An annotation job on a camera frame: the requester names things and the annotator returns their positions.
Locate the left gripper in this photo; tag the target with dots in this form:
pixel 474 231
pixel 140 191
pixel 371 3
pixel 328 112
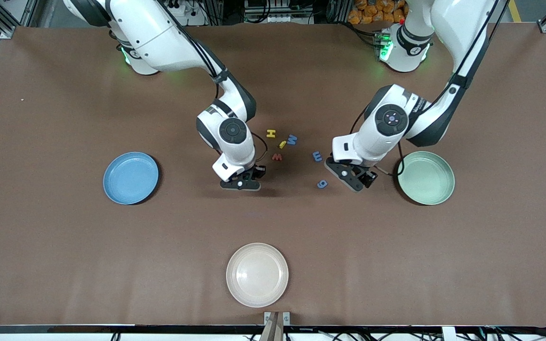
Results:
pixel 366 173

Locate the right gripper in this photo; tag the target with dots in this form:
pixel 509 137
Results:
pixel 255 170

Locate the red foam letter w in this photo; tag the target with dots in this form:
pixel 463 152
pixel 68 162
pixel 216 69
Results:
pixel 277 157

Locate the blue foam letter W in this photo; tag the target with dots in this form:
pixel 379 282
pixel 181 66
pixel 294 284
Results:
pixel 292 140

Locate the blue foam letter g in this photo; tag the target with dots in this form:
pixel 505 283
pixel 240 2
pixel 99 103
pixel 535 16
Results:
pixel 322 184

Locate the blue foam letter m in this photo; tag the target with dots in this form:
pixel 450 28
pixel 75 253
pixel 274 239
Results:
pixel 317 156

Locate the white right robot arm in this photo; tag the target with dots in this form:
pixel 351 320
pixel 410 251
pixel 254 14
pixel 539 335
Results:
pixel 159 38

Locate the green plate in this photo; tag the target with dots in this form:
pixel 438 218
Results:
pixel 427 180

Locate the beige plate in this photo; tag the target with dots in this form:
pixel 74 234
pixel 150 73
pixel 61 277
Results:
pixel 257 274

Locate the blue plate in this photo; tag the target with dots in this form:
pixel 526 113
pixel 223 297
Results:
pixel 128 177

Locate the left base connector box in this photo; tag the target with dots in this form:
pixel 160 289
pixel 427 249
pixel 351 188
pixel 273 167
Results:
pixel 380 40

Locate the small white socket strip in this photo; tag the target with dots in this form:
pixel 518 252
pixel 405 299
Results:
pixel 280 19

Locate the bag of orange objects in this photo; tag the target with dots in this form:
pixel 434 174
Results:
pixel 368 14

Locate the white power strip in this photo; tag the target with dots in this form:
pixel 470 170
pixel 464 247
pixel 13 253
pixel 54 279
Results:
pixel 192 18

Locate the metal bracket with wooden stick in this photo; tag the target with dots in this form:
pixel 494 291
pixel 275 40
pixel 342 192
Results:
pixel 277 327

